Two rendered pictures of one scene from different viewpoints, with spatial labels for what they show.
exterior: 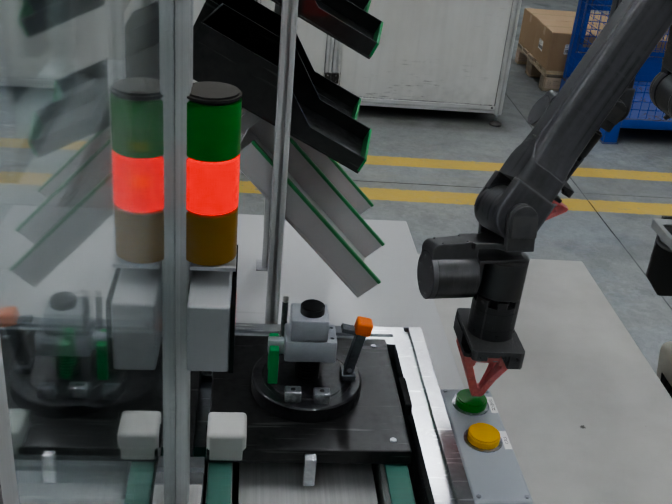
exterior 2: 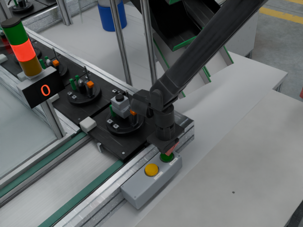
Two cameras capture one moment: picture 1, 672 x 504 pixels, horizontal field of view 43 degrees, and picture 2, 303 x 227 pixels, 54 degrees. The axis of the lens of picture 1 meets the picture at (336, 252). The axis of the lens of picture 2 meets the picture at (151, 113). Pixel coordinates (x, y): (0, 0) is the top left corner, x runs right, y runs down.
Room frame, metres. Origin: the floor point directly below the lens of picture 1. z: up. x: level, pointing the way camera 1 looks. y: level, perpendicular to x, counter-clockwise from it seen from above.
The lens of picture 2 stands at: (0.57, -0.68, 1.73)
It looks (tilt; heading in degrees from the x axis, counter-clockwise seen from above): 43 degrees down; 57
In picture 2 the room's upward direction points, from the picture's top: 9 degrees counter-clockwise
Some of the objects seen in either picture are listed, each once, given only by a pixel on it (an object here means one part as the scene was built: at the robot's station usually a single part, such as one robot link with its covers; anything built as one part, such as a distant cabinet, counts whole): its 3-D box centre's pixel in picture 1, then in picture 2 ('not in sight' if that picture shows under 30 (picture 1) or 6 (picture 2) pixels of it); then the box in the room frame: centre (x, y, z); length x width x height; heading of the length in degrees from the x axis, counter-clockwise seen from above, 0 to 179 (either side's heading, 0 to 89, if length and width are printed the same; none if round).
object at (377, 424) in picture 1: (305, 393); (126, 124); (0.90, 0.02, 0.96); 0.24 x 0.24 x 0.02; 7
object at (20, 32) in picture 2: (211, 124); (15, 32); (0.70, 0.12, 1.38); 0.05 x 0.05 x 0.05
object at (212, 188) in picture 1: (210, 178); (23, 48); (0.70, 0.12, 1.33); 0.05 x 0.05 x 0.05
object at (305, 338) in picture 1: (302, 328); (119, 103); (0.90, 0.03, 1.06); 0.08 x 0.04 x 0.07; 97
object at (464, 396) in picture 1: (470, 403); (167, 156); (0.91, -0.19, 0.96); 0.04 x 0.04 x 0.02
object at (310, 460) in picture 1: (309, 469); (100, 147); (0.78, 0.01, 0.95); 0.01 x 0.01 x 0.04; 7
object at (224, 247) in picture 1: (209, 229); (30, 64); (0.70, 0.12, 1.28); 0.05 x 0.05 x 0.05
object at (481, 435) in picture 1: (483, 438); (151, 170); (0.84, -0.20, 0.96); 0.04 x 0.04 x 0.02
